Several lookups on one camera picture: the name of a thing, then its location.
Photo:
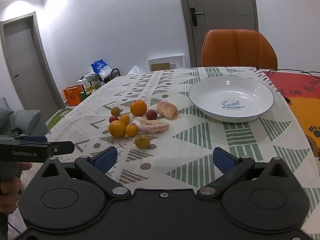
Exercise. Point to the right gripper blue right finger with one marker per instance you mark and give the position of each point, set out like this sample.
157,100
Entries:
233,170

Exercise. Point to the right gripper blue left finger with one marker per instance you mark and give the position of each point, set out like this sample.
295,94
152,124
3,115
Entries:
94,170

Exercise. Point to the medium orange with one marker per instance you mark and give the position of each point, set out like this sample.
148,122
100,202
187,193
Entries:
117,129

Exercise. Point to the small tangerine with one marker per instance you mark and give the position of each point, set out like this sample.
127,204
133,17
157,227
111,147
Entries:
131,130
125,119

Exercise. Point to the small red plum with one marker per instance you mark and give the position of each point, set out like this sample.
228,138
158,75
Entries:
113,118

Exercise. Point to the yellow-green round fruit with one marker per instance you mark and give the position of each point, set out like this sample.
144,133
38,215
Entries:
142,141

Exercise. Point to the olive green round fruit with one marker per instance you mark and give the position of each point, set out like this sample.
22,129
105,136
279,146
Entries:
115,111

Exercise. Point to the peeled pomelo segment front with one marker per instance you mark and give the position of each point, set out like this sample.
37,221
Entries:
149,127

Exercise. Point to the peeled pomelo segment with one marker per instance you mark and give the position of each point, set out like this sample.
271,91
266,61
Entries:
167,109
149,127

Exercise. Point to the large orange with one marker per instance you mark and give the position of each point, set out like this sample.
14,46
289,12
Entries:
138,108

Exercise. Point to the dark red plum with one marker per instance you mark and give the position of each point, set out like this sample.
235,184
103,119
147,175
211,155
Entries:
151,114

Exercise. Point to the peeled pomelo segment back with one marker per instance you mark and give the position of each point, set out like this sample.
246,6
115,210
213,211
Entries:
167,109

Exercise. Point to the person's left hand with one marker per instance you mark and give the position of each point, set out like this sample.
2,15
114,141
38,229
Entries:
10,196

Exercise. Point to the grey sofa cushion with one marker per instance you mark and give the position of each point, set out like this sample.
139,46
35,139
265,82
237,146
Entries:
18,122

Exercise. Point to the green leaf rug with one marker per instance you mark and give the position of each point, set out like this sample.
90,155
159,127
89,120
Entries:
55,118

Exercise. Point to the white enamel plate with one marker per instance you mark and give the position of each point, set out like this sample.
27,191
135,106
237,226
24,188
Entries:
232,99

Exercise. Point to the patterned tablecloth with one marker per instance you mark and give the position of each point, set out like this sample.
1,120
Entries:
181,157

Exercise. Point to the orange paper bag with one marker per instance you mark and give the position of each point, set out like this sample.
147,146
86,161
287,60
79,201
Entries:
72,95

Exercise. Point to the black metal rack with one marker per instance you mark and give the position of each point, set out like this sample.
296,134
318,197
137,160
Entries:
92,81

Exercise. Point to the grey side door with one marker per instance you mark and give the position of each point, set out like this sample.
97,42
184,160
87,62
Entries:
28,66

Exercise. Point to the blue white plastic bag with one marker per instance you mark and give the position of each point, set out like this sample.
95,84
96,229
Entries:
101,68

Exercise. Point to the translucent plastic bag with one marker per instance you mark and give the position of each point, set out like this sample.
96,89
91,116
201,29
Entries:
135,71

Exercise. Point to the red cartoon mat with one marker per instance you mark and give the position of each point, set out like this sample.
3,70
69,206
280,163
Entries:
302,91

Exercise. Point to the orange leather chair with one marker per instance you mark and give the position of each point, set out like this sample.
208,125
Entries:
237,48

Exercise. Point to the grey entrance door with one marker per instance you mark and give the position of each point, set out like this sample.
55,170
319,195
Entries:
218,14

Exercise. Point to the black door lock handle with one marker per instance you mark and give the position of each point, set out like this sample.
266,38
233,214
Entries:
194,14

